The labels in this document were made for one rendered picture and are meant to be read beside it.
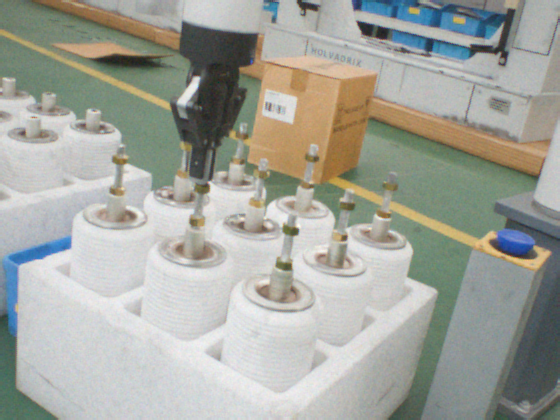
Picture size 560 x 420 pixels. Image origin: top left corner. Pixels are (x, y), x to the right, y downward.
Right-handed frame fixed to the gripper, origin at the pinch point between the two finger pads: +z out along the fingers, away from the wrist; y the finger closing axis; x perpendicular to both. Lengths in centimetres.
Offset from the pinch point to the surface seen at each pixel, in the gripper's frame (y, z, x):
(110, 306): -4.8, 17.4, 6.7
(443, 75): 216, 11, 3
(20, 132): 19.5, 10.0, 41.1
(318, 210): 23.4, 10.1, -7.1
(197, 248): -0.7, 9.3, -1.0
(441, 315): 56, 36, -26
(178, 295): -4.5, 13.3, -1.3
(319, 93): 112, 11, 22
